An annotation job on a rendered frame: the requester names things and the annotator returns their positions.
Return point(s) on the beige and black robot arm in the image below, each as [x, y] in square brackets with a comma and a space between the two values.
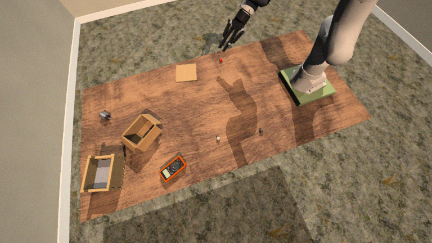
[334, 44]

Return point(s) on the orange digital multimeter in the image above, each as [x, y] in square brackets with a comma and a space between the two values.
[172, 169]

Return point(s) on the orange flat mat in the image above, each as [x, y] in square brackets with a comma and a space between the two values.
[186, 72]

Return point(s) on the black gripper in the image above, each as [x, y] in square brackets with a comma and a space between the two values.
[238, 23]

